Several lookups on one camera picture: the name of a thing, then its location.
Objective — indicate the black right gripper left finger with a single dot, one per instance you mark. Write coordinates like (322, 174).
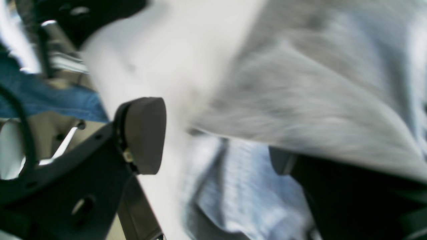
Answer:
(77, 196)

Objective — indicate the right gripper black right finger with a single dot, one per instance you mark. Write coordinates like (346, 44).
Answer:
(353, 203)

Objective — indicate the grey T-shirt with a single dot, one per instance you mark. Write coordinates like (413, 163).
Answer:
(343, 80)

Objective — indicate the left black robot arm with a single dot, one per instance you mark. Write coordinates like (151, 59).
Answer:
(78, 18)

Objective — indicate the blue fabric panel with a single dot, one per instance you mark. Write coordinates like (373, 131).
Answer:
(37, 97)

